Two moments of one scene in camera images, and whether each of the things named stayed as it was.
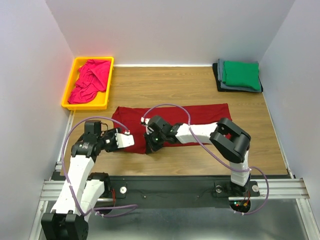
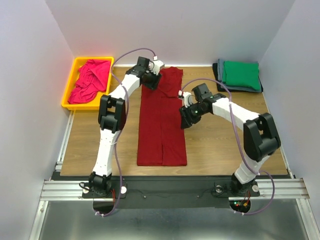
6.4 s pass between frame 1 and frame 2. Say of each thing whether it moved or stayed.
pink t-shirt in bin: stayed
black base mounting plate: stayed
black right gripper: moved
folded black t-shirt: stayed
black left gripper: moved
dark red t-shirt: moved
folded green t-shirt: stayed
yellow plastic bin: stayed
